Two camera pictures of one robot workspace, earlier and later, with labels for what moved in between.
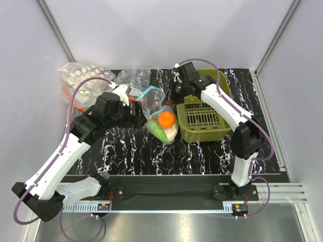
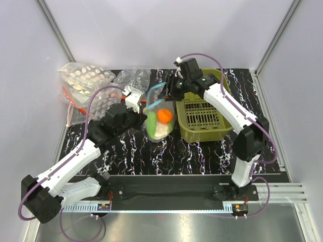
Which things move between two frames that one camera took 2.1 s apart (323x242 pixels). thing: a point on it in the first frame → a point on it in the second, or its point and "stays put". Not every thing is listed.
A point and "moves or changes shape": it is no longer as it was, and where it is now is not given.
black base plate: [200, 191] stays put
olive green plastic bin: [198, 121] stays put
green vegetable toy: [155, 129] → [152, 123]
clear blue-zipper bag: [162, 122] moves or changes shape
